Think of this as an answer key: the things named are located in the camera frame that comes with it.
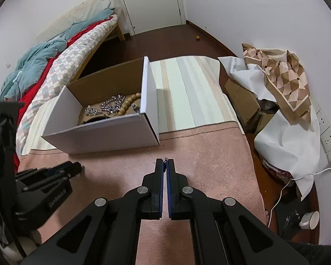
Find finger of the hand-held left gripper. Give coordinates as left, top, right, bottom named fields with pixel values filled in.
left=44, top=162, right=83, bottom=178
left=15, top=170, right=71, bottom=192

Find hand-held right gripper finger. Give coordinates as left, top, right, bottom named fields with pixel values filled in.
left=165, top=158, right=311, bottom=265
left=21, top=159, right=165, bottom=265

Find white cardboard box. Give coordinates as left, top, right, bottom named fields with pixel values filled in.
left=41, top=56, right=160, bottom=155

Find chunky silver chain bracelet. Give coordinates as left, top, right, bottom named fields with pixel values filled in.
left=99, top=95, right=126, bottom=116

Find wooden bead bracelet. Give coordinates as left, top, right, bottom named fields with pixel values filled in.
left=116, top=92, right=142, bottom=116

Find pink and striped tablecloth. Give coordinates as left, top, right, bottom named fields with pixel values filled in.
left=15, top=55, right=268, bottom=265

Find bed with red blanket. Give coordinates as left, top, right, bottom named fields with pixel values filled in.
left=13, top=15, right=113, bottom=172

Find brown cardboard box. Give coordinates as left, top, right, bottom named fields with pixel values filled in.
left=223, top=77, right=279, bottom=134

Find red patterned bag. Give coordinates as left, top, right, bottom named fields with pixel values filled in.
left=261, top=157, right=293, bottom=183

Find checkered mattress cover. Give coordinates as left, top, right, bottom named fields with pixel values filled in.
left=15, top=14, right=119, bottom=147

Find teal quilt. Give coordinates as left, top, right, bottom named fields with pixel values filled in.
left=0, top=12, right=112, bottom=102

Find black bag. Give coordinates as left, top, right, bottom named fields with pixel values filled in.
left=274, top=204, right=302, bottom=238

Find beige padded headboard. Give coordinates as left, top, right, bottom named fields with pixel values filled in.
left=36, top=0, right=116, bottom=45

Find brown diamond patterned cloth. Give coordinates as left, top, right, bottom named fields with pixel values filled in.
left=241, top=43, right=312, bottom=126

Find white round cup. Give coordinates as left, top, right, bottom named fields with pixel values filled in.
left=299, top=211, right=320, bottom=229

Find grey-green dotted pillow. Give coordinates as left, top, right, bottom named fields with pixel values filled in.
left=72, top=0, right=113, bottom=25

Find dark grey fleece clothing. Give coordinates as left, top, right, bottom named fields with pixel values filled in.
left=285, top=240, right=331, bottom=265

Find white door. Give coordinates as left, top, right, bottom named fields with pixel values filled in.
left=112, top=0, right=186, bottom=36

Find white cable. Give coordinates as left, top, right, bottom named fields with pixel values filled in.
left=267, top=159, right=331, bottom=227

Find wooden bed frame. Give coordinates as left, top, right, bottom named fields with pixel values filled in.
left=77, top=21, right=126, bottom=79

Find white wall sockets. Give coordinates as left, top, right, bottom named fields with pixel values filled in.
left=316, top=97, right=331, bottom=169

